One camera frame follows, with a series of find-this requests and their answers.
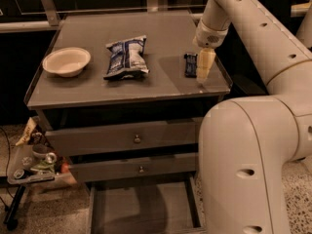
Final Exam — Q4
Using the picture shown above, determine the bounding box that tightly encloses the white paper bowl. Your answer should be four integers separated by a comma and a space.
42, 47, 91, 78

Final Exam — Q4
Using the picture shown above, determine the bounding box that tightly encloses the grey top drawer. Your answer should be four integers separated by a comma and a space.
46, 117, 203, 156

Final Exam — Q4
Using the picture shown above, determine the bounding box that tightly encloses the blue rxbar blueberry bar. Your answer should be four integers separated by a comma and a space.
184, 53, 197, 78

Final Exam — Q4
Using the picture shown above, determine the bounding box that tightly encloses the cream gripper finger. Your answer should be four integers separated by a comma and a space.
196, 48, 215, 84

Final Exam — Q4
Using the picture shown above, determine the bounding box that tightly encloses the grey three-drawer cabinet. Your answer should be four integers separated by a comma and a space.
23, 10, 234, 234

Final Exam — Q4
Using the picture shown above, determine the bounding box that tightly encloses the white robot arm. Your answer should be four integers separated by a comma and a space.
195, 0, 312, 234

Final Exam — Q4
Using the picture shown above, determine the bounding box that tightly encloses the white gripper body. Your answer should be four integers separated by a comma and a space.
193, 20, 228, 49

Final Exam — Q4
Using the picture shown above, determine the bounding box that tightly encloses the blue white chip bag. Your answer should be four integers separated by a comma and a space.
103, 35, 149, 80

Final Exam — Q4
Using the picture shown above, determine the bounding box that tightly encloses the black folding stand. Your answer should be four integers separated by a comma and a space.
4, 185, 25, 231

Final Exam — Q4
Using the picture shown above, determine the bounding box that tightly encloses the grey middle drawer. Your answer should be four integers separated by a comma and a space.
69, 153, 198, 182

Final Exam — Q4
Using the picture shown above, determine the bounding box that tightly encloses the grey open bottom drawer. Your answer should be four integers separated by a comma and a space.
86, 174, 206, 234

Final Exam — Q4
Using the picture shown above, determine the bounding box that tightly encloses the clear plastic bin of items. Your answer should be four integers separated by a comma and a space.
7, 116, 77, 190

